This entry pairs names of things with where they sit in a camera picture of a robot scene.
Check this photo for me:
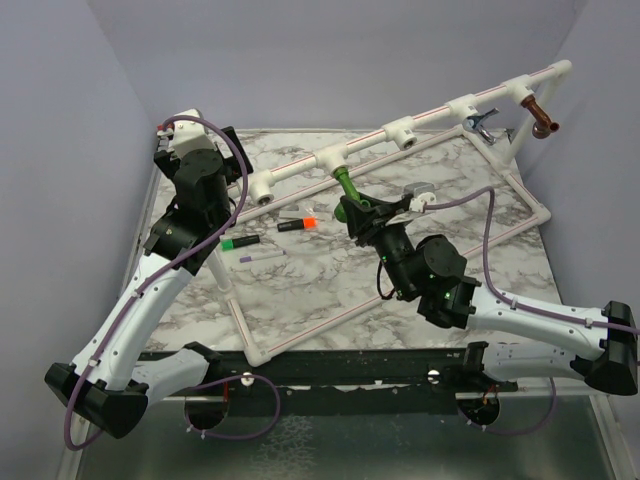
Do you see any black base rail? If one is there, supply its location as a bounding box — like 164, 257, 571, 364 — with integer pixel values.
169, 342, 517, 417

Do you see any white pvc pipe frame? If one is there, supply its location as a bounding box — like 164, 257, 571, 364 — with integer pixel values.
205, 60, 572, 361

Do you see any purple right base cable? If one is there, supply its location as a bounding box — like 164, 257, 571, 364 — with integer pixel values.
464, 374, 557, 435

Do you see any orange capped black marker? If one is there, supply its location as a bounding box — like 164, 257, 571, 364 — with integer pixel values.
276, 217, 317, 232

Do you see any green capped black marker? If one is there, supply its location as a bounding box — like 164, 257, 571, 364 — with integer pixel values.
220, 235, 260, 251

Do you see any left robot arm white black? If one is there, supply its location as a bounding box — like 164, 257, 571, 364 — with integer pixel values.
45, 115, 253, 439

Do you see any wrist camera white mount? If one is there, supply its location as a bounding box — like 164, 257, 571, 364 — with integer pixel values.
157, 121, 217, 159
387, 181, 436, 225

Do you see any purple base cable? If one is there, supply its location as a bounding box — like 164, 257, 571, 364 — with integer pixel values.
185, 372, 282, 442
464, 374, 557, 435

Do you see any brown copper faucet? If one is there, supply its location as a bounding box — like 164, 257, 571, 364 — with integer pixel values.
520, 94, 560, 139

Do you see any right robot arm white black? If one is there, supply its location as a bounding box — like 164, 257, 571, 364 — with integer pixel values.
340, 194, 639, 396

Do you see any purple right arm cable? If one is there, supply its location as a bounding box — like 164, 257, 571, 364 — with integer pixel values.
427, 187, 640, 334

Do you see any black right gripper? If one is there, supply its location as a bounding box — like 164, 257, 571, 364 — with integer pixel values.
338, 193, 413, 299

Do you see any purple capped white pen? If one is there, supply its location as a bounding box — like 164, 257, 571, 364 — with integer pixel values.
239, 250, 287, 264

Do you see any clear plastic bag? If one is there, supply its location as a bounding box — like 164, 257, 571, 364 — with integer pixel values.
278, 201, 333, 221

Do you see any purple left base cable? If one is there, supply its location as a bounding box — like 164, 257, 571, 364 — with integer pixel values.
185, 372, 282, 442

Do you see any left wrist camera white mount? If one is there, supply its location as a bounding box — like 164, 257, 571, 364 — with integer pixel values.
157, 121, 217, 159

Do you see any grey metal faucet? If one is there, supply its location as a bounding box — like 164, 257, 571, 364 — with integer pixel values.
462, 108, 500, 146

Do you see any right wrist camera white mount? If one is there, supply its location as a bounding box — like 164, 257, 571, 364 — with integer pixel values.
387, 181, 436, 225

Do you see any green water faucet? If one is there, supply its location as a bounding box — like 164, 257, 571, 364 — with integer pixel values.
333, 166, 370, 223

